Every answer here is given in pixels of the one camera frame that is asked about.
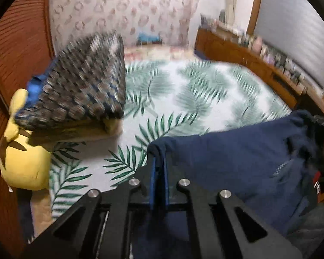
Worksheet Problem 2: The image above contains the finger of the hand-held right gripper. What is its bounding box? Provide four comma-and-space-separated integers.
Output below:
311, 114, 324, 128

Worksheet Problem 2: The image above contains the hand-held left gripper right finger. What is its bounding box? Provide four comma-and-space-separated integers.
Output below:
161, 158, 303, 259

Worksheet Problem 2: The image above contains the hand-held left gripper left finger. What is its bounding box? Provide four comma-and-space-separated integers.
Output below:
24, 156, 158, 259

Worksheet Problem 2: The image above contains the navy printed T-shirt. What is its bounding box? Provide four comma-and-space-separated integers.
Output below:
130, 109, 324, 259

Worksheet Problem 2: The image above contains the leaf print bed sheet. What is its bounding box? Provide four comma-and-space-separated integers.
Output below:
30, 59, 292, 222

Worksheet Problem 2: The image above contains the grey window blind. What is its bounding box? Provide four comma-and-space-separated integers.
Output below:
253, 0, 324, 90

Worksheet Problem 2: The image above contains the wooden cabinet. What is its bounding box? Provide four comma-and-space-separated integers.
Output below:
194, 27, 324, 110

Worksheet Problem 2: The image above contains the circle patterned dark pillow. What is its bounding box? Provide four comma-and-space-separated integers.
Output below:
14, 31, 127, 132

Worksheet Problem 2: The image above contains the yellow plush toy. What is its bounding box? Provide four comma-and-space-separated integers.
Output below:
0, 88, 52, 193

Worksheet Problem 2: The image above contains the floral blanket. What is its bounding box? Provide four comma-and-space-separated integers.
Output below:
123, 45, 198, 62

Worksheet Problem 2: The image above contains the blue item on box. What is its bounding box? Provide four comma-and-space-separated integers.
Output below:
136, 32, 163, 46

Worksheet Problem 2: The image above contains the beige fringed curtain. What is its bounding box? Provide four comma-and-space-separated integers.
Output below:
224, 0, 241, 29

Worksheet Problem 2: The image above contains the circle patterned sheer curtain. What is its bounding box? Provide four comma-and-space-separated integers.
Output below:
48, 0, 201, 52

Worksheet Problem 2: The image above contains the brown louvered wardrobe door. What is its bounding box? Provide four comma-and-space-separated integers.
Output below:
0, 0, 56, 251

